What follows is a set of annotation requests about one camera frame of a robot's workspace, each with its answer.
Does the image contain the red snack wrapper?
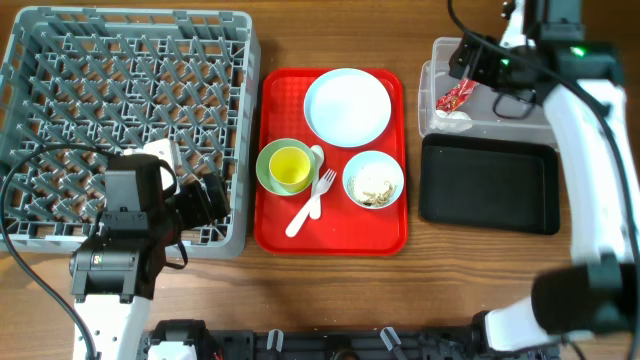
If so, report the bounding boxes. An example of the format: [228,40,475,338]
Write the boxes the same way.
[436,78,479,113]

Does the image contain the green bowl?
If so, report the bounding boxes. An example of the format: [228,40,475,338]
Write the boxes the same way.
[256,138,315,196]

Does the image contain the black cable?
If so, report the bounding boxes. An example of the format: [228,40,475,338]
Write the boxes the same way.
[0,143,119,360]
[446,0,640,360]

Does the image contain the white plastic fork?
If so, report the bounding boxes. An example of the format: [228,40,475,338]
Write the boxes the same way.
[285,169,337,238]

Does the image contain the clear plastic bin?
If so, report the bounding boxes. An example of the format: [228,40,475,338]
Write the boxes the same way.
[418,37,557,148]

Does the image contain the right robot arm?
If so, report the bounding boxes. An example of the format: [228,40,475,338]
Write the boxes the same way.
[450,1,639,355]

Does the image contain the light blue plate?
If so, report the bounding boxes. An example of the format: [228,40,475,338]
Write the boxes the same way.
[303,68,392,148]

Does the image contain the yellow cup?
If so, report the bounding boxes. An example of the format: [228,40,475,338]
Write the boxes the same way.
[269,146,311,193]

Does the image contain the grey dishwasher rack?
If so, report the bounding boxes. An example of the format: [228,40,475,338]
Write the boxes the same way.
[1,7,261,258]

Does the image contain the white plastic spoon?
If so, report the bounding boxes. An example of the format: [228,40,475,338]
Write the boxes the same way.
[309,145,325,220]

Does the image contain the red plastic tray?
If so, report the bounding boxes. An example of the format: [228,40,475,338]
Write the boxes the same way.
[254,68,408,256]

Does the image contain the right black cable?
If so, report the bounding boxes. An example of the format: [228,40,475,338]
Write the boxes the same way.
[446,0,640,360]

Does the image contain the left black cable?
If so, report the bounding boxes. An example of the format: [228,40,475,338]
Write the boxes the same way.
[0,143,119,360]

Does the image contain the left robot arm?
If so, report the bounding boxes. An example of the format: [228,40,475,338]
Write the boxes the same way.
[70,154,230,359]

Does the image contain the black waste tray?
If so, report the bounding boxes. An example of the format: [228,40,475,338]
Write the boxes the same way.
[418,133,560,235]

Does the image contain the rice food scraps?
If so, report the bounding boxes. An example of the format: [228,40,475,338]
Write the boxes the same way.
[347,167,397,208]

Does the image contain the light blue bowl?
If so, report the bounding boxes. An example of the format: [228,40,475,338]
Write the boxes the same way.
[342,150,405,210]

